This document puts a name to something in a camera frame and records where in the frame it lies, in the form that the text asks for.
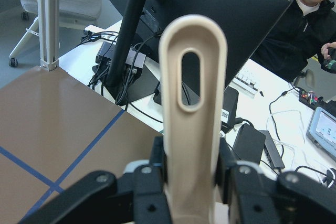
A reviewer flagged blue teach pendant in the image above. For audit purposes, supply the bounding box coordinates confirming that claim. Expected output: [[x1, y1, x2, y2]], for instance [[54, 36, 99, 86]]
[[306, 107, 335, 160]]

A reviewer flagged black computer monitor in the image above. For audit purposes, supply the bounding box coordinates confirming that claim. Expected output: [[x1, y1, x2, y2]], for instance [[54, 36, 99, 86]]
[[104, 0, 292, 102]]

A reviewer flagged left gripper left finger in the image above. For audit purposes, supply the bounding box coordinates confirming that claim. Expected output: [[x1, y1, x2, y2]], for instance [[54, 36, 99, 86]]
[[21, 136, 172, 223]]

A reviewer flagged black power adapter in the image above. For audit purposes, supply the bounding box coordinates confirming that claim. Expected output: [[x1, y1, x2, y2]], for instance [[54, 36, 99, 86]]
[[233, 124, 266, 165]]

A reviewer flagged aluminium frame post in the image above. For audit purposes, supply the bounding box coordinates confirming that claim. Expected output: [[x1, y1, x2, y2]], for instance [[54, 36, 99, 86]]
[[37, 0, 59, 71]]

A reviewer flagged beige plastic dustpan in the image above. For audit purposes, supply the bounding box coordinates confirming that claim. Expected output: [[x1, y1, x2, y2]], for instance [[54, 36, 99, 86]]
[[159, 15, 227, 223]]

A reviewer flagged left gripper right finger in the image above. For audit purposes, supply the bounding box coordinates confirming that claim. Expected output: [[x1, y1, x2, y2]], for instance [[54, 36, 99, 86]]
[[215, 138, 335, 223]]

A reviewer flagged person in black jacket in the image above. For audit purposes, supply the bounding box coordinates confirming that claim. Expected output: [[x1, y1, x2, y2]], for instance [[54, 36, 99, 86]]
[[251, 0, 335, 82]]

